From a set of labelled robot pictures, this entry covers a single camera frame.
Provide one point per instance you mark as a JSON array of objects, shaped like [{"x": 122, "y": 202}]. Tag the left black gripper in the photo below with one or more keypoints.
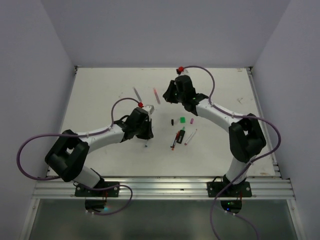
[{"x": 148, "y": 134}]

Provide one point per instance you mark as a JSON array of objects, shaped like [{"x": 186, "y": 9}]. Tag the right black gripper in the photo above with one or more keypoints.
[{"x": 168, "y": 94}]

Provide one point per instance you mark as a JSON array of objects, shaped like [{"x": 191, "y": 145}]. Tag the green highlighter cap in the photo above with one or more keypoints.
[{"x": 182, "y": 120}]

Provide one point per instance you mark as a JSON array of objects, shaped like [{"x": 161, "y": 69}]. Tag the orange clear pen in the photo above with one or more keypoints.
[{"x": 175, "y": 144}]

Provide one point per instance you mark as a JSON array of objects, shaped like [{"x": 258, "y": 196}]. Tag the green black highlighter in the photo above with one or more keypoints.
[{"x": 181, "y": 136}]

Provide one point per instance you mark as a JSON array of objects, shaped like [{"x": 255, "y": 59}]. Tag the pink white marker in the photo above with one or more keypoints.
[{"x": 190, "y": 138}]

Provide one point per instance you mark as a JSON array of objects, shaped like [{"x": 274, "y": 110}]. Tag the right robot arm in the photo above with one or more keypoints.
[{"x": 246, "y": 138}]

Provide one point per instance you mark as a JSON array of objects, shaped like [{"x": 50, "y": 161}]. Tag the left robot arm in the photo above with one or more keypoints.
[{"x": 68, "y": 155}]

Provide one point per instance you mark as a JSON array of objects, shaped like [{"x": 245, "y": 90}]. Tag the pink clear pen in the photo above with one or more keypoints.
[{"x": 156, "y": 96}]

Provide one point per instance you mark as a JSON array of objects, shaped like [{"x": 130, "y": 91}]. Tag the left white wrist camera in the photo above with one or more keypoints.
[{"x": 150, "y": 109}]

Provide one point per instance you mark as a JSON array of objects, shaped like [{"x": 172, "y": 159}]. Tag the left black base bracket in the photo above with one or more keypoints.
[{"x": 103, "y": 189}]

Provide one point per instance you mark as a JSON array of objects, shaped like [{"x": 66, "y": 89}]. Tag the black base bracket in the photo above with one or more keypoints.
[
  {"x": 103, "y": 189},
  {"x": 217, "y": 188}
]

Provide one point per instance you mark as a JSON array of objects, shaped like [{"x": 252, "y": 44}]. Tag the right black base bracket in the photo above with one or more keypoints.
[{"x": 217, "y": 188}]

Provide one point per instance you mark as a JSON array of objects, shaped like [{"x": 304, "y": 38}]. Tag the aluminium mounting rail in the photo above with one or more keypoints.
[{"x": 172, "y": 188}]

